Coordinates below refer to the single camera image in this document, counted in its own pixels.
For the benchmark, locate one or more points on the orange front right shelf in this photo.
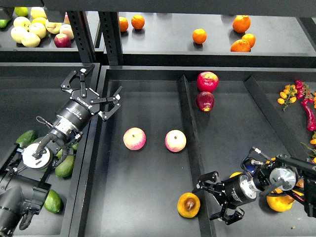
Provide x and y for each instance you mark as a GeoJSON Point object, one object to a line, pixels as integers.
{"type": "Point", "coordinates": [240, 45]}

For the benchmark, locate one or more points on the yellow cherry tomato bunch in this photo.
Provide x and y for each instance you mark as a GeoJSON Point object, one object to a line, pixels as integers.
{"type": "Point", "coordinates": [287, 96]}

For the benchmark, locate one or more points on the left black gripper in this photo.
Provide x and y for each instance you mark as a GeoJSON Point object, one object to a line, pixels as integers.
{"type": "Point", "coordinates": [79, 110]}

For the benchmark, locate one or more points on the pale yellow apple front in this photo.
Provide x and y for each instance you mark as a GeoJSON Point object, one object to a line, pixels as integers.
{"type": "Point", "coordinates": [29, 39]}

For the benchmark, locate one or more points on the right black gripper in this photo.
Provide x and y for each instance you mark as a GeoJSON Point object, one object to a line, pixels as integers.
{"type": "Point", "coordinates": [232, 190]}

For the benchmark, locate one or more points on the pale yellow apple upper left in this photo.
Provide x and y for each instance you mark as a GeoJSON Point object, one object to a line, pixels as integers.
{"type": "Point", "coordinates": [21, 21]}

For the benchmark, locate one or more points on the orange middle shelf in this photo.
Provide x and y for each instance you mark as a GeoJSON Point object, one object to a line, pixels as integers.
{"type": "Point", "coordinates": [199, 36]}

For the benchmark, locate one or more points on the dark red apple on shelf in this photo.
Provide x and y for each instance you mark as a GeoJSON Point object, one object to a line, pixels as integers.
{"type": "Point", "coordinates": [62, 41]}

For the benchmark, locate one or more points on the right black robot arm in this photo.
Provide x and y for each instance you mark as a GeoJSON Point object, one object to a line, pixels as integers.
{"type": "Point", "coordinates": [276, 177]}

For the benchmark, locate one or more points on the bright red apple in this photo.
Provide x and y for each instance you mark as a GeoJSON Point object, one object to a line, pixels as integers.
{"type": "Point", "coordinates": [207, 81]}

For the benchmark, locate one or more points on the green lime on shelf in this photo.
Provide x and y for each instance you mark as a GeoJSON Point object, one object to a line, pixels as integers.
{"type": "Point", "coordinates": [21, 11]}

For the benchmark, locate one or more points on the black tray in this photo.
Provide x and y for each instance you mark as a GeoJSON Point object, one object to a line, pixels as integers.
{"type": "Point", "coordinates": [135, 193]}
{"type": "Point", "coordinates": [28, 90]}

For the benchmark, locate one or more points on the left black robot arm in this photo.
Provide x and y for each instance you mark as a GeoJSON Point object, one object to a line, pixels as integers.
{"type": "Point", "coordinates": [25, 170]}

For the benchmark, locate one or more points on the black left tray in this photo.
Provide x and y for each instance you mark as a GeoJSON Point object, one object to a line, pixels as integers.
{"type": "Point", "coordinates": [28, 90]}

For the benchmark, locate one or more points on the black centre tray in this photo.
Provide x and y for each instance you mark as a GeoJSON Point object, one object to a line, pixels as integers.
{"type": "Point", "coordinates": [135, 193]}

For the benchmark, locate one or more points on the black shelf upright post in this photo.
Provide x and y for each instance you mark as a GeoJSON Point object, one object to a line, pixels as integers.
{"type": "Point", "coordinates": [109, 22]}

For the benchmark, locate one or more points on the pale yellow apple centre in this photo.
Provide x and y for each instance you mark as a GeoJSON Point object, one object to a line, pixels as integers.
{"type": "Point", "coordinates": [39, 29]}

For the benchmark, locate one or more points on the black tray divider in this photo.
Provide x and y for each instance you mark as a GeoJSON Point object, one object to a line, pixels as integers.
{"type": "Point", "coordinates": [283, 131]}
{"type": "Point", "coordinates": [195, 158]}

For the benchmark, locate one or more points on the pink apple right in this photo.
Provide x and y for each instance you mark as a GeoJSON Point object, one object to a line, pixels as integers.
{"type": "Point", "coordinates": [175, 141]}

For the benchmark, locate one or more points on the red cherry tomato bunch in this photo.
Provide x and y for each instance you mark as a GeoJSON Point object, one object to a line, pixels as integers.
{"type": "Point", "coordinates": [303, 91]}

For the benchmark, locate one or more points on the pink apple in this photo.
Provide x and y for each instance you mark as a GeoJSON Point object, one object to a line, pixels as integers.
{"type": "Point", "coordinates": [134, 138]}
{"type": "Point", "coordinates": [175, 141]}

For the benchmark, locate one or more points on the pale pink peach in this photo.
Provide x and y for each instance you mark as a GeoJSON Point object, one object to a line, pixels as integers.
{"type": "Point", "coordinates": [67, 30]}

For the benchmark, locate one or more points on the red chili pepper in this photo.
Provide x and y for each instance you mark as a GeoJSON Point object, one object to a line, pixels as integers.
{"type": "Point", "coordinates": [311, 120]}

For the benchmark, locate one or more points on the orange far left shelf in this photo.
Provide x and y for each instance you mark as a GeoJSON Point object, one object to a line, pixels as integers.
{"type": "Point", "coordinates": [123, 24]}

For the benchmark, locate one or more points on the yellow pear lower pile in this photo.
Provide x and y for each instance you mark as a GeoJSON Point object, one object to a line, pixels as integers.
{"type": "Point", "coordinates": [280, 204]}

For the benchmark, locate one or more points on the yellow pear with brown stem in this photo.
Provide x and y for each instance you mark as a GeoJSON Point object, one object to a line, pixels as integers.
{"type": "Point", "coordinates": [188, 205]}

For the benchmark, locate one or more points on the pink apple left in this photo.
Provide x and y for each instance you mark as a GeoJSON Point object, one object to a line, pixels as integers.
{"type": "Point", "coordinates": [134, 138]}

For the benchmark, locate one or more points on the pale yellow apple right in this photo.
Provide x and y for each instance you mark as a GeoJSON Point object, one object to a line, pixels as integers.
{"type": "Point", "coordinates": [53, 27]}

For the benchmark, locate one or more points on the pale yellow apple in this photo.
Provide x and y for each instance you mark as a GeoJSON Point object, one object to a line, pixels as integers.
{"type": "Point", "coordinates": [53, 27]}
{"type": "Point", "coordinates": [29, 39]}
{"type": "Point", "coordinates": [21, 21]}
{"type": "Point", "coordinates": [39, 29]}
{"type": "Point", "coordinates": [17, 33]}

